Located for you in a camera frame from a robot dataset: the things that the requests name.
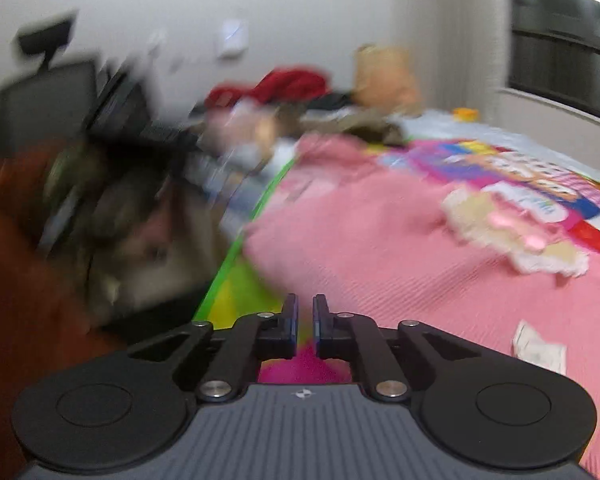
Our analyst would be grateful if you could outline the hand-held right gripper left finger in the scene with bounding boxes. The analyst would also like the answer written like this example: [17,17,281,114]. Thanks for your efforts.
[127,293,299,403]

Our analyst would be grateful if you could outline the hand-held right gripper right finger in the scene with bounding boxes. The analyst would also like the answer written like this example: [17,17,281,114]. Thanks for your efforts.
[312,293,481,403]

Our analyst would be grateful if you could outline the pink corduroy garment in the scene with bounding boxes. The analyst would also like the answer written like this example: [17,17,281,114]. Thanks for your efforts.
[242,135,600,480]

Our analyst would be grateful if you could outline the grey office chair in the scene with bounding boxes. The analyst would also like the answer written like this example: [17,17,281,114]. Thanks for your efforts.
[0,12,103,161]

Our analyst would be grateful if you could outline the olive dotted garment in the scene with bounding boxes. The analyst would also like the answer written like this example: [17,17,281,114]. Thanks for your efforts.
[300,107,408,147]

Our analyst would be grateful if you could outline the red garment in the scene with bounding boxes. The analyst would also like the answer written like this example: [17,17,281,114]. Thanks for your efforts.
[205,66,331,108]

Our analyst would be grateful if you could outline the black garment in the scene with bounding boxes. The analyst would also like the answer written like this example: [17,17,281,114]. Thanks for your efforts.
[305,91,361,111]

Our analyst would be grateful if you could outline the brown paper bag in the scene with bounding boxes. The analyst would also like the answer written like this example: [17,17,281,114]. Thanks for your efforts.
[352,44,421,111]

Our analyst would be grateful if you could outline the colourful cartoon play mat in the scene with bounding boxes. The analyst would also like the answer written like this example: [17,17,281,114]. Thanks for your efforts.
[190,137,600,386]

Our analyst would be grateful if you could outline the white curtain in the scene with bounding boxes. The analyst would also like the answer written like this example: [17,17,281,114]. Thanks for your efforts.
[395,0,511,111]

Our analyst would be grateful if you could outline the window with black railing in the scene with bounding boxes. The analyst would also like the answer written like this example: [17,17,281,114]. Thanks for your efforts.
[507,0,600,126]

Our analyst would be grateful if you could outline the white wall switch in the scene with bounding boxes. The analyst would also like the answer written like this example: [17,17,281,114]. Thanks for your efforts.
[219,19,248,58]

